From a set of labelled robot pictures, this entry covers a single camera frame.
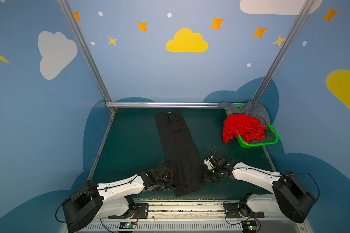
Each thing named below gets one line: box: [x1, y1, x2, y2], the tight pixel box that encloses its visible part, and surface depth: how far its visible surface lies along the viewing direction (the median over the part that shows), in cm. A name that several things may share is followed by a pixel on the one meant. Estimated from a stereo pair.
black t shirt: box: [155, 109, 206, 198], surface depth 97 cm
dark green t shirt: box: [248, 125, 277, 144], surface depth 93 cm
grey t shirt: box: [217, 100, 271, 125], surface depth 113 cm
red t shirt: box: [222, 113, 267, 144], surface depth 98 cm
